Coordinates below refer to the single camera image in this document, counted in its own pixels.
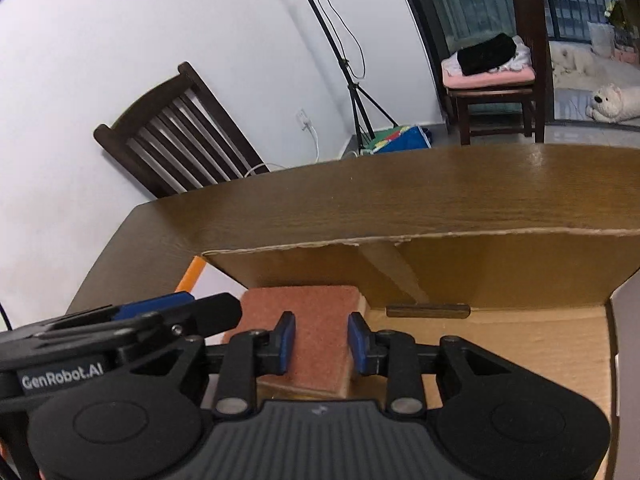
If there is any black cloth on chair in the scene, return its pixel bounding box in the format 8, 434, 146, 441
457, 32, 516, 76

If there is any white charger and cable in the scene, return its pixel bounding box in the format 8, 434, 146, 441
243, 109, 321, 177

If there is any cardboard box with orange edges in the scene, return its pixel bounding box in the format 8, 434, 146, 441
177, 229, 639, 479

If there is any dark wooden chair with cushion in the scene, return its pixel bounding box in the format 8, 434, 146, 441
444, 0, 553, 145

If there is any white polar bear plush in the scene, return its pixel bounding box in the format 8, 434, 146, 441
585, 84, 640, 124

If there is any pink seat cushion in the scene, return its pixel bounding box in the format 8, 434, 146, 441
442, 66, 536, 90

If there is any dark wooden slatted chair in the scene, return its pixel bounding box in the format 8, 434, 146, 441
93, 62, 269, 198

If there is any white cloth on chair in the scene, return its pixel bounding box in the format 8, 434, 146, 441
442, 36, 532, 75

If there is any white planter pot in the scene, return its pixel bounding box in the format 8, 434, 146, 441
588, 22, 615, 58

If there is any colourful bag on floor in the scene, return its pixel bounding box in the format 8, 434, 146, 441
362, 125, 432, 155

